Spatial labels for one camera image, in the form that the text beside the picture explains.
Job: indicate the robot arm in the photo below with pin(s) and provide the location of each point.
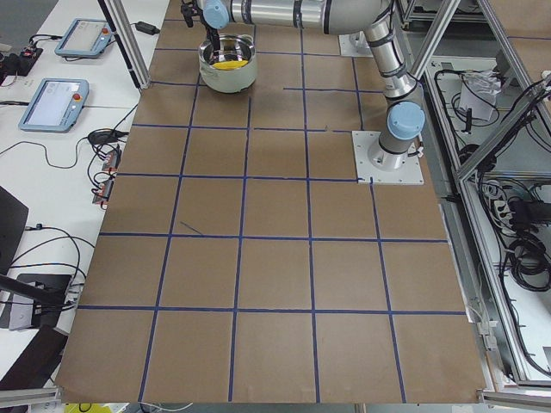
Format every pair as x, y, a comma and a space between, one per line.
405, 117

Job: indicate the aluminium frame post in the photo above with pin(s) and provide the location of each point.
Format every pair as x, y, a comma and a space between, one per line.
116, 17

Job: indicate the yellow corn cob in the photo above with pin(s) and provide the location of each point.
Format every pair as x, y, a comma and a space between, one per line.
230, 65

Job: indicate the near teach pendant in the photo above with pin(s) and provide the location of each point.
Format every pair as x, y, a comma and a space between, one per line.
55, 106

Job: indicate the far teach pendant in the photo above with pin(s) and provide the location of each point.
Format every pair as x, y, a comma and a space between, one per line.
85, 38

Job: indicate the black power brick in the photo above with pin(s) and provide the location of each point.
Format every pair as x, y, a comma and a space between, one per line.
147, 28

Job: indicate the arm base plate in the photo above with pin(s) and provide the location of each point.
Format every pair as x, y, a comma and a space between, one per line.
375, 166
354, 45

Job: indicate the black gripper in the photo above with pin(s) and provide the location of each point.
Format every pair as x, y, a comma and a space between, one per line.
211, 33

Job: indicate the teach pendant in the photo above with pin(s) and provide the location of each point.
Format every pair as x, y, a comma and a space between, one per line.
85, 38
55, 106

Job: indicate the pale green cooking pot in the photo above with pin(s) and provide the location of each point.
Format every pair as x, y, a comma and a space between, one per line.
232, 47

